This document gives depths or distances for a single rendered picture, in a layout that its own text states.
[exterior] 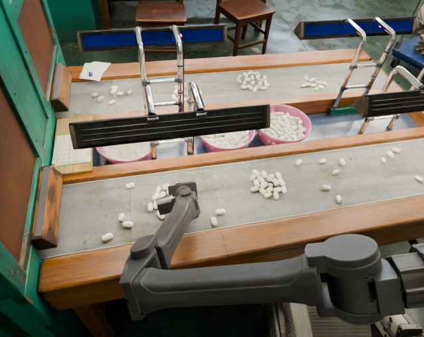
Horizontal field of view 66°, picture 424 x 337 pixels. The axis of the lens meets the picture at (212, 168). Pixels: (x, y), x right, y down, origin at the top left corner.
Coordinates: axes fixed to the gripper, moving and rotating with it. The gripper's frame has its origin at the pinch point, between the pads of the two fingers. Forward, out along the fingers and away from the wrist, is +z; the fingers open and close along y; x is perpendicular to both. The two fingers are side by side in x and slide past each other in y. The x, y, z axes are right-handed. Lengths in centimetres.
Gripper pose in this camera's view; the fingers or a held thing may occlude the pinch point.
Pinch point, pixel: (180, 187)
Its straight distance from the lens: 126.7
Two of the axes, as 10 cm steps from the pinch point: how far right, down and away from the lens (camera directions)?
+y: -9.7, 1.3, -1.9
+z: -2.1, -1.6, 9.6
